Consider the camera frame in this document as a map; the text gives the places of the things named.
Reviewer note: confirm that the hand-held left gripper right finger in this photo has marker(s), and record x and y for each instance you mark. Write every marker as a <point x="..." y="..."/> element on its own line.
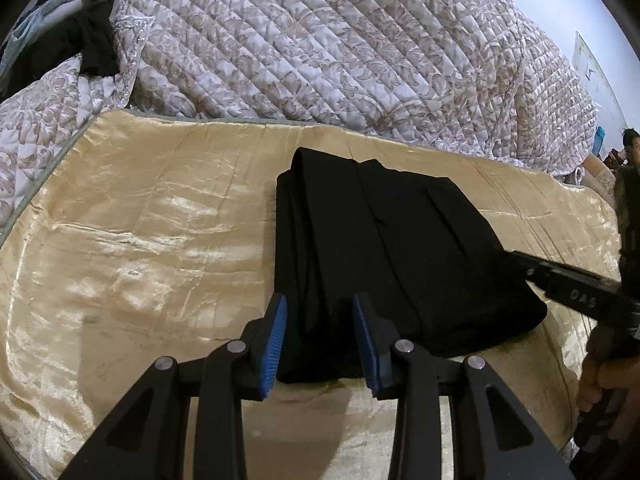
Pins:
<point x="367" y="345"/>

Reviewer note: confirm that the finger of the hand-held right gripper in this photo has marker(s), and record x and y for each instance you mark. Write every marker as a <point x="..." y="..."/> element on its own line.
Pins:
<point x="527" y="267"/>

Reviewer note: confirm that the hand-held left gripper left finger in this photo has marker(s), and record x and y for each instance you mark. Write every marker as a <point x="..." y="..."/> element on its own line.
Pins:
<point x="272" y="345"/>

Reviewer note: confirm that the black pants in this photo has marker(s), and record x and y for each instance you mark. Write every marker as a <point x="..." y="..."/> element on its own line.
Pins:
<point x="390" y="240"/>

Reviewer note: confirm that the person's right hand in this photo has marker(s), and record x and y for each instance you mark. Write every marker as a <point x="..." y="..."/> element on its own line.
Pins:
<point x="607" y="385"/>

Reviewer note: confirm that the blue box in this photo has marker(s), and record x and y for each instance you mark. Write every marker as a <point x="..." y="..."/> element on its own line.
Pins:
<point x="599" y="139"/>

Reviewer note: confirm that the golden satin blanket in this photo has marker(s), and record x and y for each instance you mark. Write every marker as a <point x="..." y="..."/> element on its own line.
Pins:
<point x="150" y="240"/>

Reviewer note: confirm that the floral quilted blanket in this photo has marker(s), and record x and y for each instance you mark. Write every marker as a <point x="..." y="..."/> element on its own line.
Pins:
<point x="325" y="45"/>

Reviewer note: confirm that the dark cloth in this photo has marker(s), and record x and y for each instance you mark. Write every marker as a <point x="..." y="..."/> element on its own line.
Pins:
<point x="85" y="45"/>

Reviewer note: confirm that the light blue cloth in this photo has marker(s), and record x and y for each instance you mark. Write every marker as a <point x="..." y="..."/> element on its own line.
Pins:
<point x="30" y="35"/>

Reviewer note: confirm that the wall poster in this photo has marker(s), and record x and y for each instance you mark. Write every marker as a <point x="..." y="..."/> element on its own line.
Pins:
<point x="590" y="70"/>

